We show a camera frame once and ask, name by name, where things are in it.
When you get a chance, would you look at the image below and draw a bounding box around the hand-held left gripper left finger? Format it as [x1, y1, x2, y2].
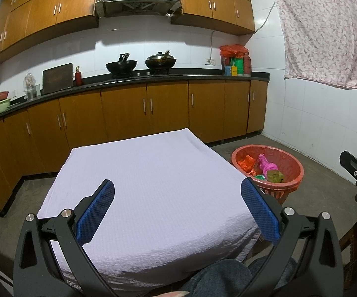
[13, 179, 117, 297]

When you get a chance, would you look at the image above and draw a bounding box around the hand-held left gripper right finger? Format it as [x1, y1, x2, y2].
[240, 177, 344, 297]

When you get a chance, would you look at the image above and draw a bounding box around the red plastic basket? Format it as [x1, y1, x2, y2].
[231, 144, 305, 206]

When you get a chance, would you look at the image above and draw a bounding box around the yellow-green plastic bag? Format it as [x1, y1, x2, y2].
[266, 170, 286, 184]

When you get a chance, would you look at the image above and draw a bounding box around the purple plastic bag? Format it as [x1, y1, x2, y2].
[257, 154, 280, 177]

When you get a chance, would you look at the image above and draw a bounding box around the red plastic bag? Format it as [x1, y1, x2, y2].
[237, 154, 256, 174]

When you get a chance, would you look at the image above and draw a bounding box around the lavender tablecloth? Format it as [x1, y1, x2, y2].
[36, 127, 261, 286]

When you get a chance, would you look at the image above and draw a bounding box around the person's right leg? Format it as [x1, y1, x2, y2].
[247, 256, 297, 297]

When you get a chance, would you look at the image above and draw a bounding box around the person's leg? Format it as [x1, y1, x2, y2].
[181, 259, 251, 297]
[247, 256, 297, 297]

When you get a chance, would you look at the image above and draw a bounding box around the person's left leg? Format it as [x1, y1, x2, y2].
[181, 259, 251, 297]

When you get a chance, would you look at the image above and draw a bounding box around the black countertop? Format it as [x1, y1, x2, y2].
[0, 71, 270, 128]

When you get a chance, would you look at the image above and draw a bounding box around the pink floral curtain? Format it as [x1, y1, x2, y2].
[269, 0, 357, 90]

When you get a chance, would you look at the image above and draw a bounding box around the dark cutting board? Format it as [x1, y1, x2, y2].
[42, 63, 74, 95]

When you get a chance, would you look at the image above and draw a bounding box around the glass jar with plastic bag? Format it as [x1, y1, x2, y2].
[23, 72, 41, 101]

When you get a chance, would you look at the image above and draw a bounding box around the green basin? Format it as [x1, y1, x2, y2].
[0, 98, 12, 116]

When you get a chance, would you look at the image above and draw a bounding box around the gas stove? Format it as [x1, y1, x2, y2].
[104, 71, 184, 81]

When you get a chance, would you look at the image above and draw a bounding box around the green bottle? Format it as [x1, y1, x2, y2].
[231, 58, 245, 76]

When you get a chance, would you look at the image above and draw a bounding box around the red bag over containers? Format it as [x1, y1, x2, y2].
[220, 44, 249, 59]

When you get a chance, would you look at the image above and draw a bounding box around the black wok with lid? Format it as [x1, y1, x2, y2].
[144, 50, 178, 74]

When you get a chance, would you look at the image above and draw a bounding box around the wooden upper cabinet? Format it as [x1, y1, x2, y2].
[170, 0, 256, 36]
[0, 0, 100, 66]

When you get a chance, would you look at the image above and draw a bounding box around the white cable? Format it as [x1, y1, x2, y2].
[209, 1, 277, 63]

